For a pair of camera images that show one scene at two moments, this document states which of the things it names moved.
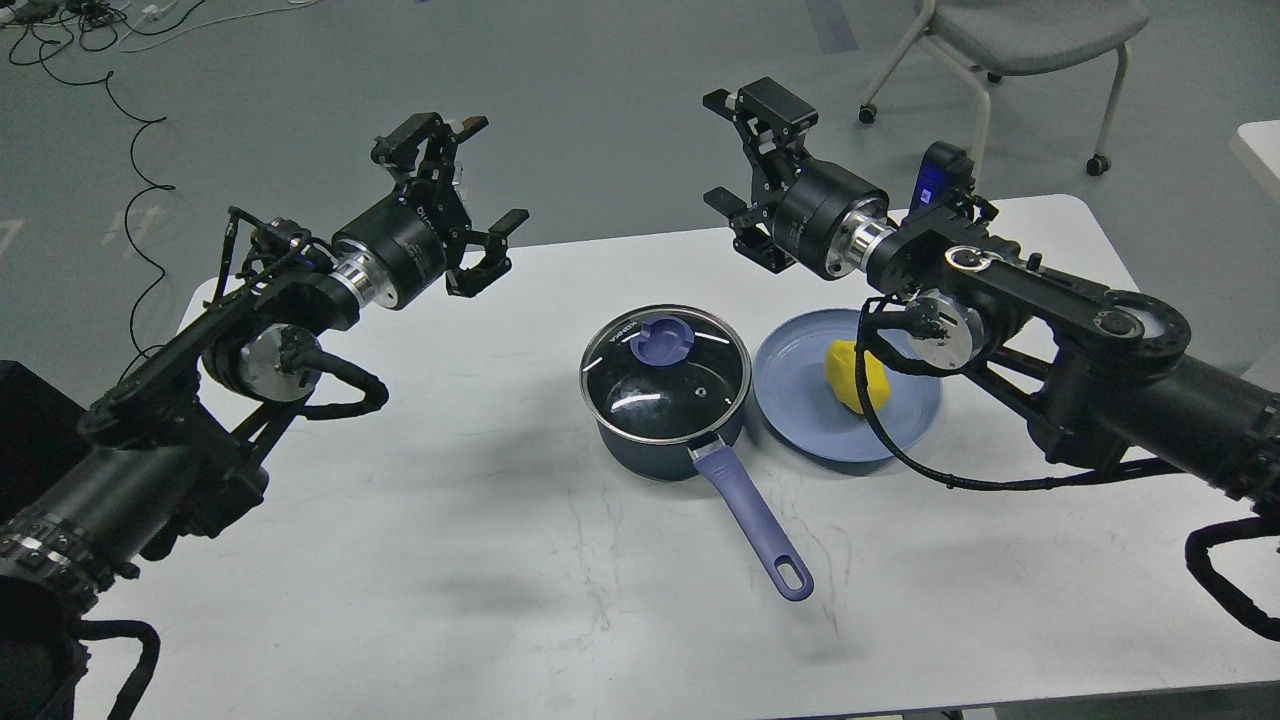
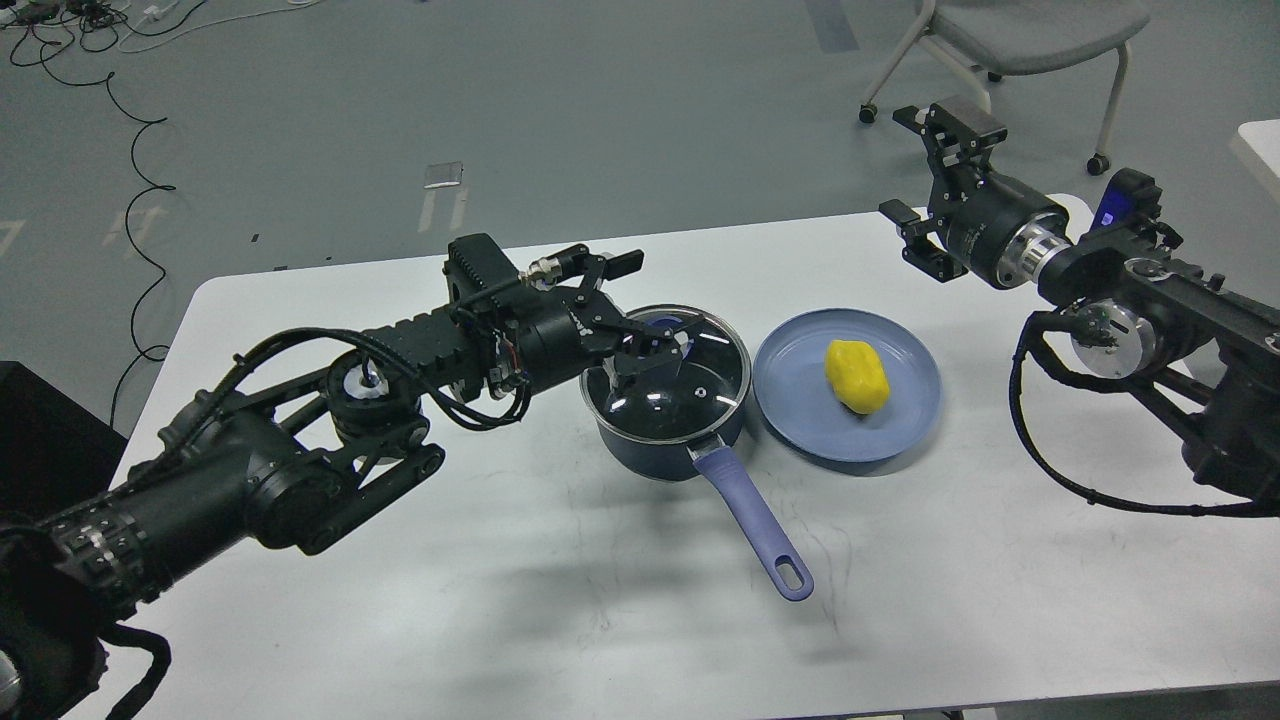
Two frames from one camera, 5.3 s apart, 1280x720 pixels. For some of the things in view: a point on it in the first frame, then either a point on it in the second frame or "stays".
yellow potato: [841, 370] stays
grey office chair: [1002, 38] stays
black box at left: [40, 436] stays
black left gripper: [404, 246] -> [564, 330]
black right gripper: [814, 200] -> [990, 223]
